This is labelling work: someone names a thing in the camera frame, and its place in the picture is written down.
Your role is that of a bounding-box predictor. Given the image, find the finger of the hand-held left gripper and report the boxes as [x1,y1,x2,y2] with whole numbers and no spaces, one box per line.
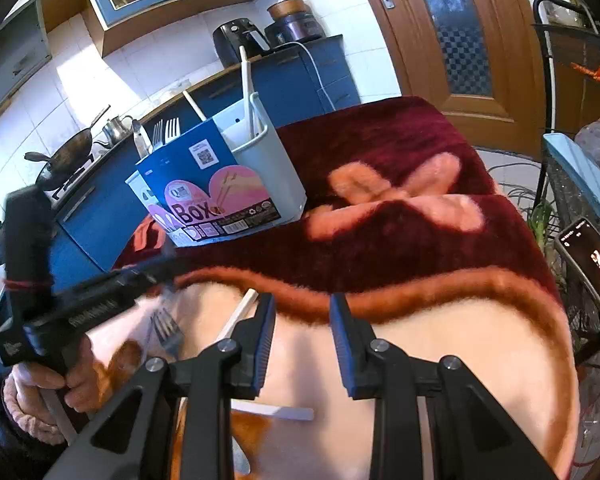
[130,254,186,291]

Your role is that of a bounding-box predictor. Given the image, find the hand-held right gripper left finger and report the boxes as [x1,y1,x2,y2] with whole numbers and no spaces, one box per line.
[42,292,277,480]

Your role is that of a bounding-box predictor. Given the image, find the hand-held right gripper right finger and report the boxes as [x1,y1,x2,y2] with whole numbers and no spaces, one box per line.
[329,292,563,480]

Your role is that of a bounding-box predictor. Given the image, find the white chopstick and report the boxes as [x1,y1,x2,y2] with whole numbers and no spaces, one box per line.
[217,287,259,345]
[238,44,254,142]
[229,402,315,422]

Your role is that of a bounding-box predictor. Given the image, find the stainless steel spoon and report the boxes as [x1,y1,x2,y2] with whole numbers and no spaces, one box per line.
[231,439,252,477]

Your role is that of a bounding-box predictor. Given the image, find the stainless steel table knife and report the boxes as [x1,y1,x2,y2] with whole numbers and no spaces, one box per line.
[132,119,150,159]
[39,389,79,447]

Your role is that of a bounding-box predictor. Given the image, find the white plastic utensil holder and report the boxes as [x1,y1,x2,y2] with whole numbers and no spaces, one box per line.
[125,94,309,249]

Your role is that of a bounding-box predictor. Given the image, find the beige chopstick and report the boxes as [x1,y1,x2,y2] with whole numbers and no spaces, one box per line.
[182,90,207,124]

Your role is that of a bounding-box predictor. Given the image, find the person's left forearm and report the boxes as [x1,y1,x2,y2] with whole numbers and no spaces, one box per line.
[0,374,81,480]

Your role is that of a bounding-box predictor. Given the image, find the person's left hand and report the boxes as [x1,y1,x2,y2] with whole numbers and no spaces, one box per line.
[10,332,99,412]

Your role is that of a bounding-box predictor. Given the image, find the gas stove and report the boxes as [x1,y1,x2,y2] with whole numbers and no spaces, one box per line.
[49,151,104,202]

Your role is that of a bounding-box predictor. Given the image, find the blue pink cardboard sleeve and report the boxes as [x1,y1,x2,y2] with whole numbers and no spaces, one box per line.
[125,117,283,249]

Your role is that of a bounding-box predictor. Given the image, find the black wok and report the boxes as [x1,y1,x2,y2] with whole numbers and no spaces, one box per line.
[23,104,112,194]

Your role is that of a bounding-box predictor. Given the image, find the printed fleece blanket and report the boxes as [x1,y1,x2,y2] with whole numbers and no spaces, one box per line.
[112,95,581,480]

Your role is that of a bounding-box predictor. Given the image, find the steel kettle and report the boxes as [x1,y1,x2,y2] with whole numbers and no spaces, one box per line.
[101,114,135,144]

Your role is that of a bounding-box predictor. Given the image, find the grey range hood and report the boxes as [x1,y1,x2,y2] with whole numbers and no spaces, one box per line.
[0,0,52,131]

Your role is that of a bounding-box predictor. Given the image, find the blue base cabinets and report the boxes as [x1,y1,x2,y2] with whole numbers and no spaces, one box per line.
[49,34,362,282]

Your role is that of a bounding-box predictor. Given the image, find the green scallions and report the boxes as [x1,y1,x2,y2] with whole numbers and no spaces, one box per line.
[527,199,557,252]

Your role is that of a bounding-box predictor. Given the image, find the black air fryer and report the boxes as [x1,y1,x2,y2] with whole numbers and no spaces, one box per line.
[212,19,269,69]

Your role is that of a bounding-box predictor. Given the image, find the smartphone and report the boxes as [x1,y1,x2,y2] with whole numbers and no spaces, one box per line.
[553,216,600,322]

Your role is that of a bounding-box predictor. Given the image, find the dark rice cooker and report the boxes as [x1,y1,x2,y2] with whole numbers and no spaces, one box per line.
[265,10,326,46]

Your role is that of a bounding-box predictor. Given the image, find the brown pot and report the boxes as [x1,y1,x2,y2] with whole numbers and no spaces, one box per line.
[266,0,314,21]

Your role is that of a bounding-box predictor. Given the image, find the light blue box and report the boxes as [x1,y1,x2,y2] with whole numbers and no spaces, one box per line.
[542,132,600,219]

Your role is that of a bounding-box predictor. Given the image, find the black metal rack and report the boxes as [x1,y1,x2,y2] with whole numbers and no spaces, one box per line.
[531,0,600,363]

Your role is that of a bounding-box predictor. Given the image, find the wooden door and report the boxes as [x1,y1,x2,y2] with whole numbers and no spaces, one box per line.
[349,0,547,157]

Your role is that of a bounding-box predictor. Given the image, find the white power cable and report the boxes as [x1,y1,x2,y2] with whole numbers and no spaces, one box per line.
[272,41,339,112]

